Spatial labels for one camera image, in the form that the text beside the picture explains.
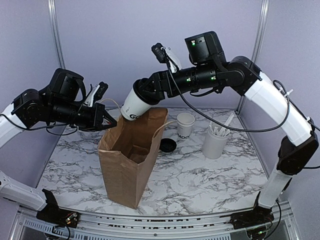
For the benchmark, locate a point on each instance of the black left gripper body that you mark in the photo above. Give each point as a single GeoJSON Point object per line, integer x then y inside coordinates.
{"type": "Point", "coordinates": [89, 122]}

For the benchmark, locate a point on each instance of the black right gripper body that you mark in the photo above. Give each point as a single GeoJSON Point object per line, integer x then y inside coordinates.
{"type": "Point", "coordinates": [172, 90]}

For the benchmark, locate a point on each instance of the white paper coffee cup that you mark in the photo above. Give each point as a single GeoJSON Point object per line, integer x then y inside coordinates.
{"type": "Point", "coordinates": [133, 106]}

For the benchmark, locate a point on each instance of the brown paper takeout bag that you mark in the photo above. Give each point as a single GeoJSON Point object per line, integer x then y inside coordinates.
{"type": "Point", "coordinates": [127, 155]}

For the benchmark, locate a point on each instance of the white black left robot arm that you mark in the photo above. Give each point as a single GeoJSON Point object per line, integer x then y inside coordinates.
{"type": "Point", "coordinates": [63, 102]}

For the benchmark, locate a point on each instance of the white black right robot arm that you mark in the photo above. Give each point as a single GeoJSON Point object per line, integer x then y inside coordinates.
{"type": "Point", "coordinates": [212, 72]}

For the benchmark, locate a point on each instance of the white plastic stirrers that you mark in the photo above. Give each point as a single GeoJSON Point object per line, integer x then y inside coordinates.
{"type": "Point", "coordinates": [221, 131]}

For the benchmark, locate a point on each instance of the white utensil holder cup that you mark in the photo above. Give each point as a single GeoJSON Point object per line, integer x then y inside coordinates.
{"type": "Point", "coordinates": [214, 143]}

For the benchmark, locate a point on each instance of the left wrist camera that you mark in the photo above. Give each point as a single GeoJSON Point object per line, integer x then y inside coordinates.
{"type": "Point", "coordinates": [96, 94]}

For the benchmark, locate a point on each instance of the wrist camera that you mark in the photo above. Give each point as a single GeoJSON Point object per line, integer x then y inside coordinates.
{"type": "Point", "coordinates": [96, 94]}
{"type": "Point", "coordinates": [164, 55]}

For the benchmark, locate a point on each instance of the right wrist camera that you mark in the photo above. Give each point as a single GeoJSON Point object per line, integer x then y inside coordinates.
{"type": "Point", "coordinates": [164, 55]}

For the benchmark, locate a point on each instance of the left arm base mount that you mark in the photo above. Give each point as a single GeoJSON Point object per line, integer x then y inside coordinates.
{"type": "Point", "coordinates": [52, 213]}

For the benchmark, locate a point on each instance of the left aluminium corner post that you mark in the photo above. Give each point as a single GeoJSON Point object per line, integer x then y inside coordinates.
{"type": "Point", "coordinates": [53, 18]}

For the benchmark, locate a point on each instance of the aluminium corner post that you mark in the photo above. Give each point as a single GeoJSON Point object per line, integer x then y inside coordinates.
{"type": "Point", "coordinates": [53, 18]}
{"type": "Point", "coordinates": [261, 29]}

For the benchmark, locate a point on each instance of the right aluminium corner post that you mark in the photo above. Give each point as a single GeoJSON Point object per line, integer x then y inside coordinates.
{"type": "Point", "coordinates": [261, 29]}

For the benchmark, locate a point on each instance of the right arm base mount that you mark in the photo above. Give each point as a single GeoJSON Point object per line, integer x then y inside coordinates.
{"type": "Point", "coordinates": [256, 216]}

